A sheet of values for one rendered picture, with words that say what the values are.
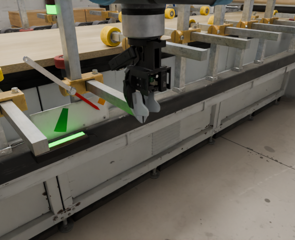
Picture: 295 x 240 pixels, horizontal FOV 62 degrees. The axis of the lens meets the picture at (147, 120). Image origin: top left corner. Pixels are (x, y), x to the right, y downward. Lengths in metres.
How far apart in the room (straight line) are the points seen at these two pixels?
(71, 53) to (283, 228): 1.35
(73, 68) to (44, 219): 0.79
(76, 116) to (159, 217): 0.84
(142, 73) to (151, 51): 0.05
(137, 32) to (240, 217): 1.25
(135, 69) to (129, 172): 1.01
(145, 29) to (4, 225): 1.05
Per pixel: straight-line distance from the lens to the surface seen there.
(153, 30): 0.52
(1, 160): 0.80
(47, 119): 0.80
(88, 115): 0.86
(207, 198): 1.61
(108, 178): 1.44
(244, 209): 1.61
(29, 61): 0.67
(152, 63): 0.52
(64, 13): 0.77
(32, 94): 1.01
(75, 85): 0.80
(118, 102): 0.67
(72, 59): 0.79
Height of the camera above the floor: 1.12
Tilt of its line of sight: 28 degrees down
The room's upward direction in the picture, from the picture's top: straight up
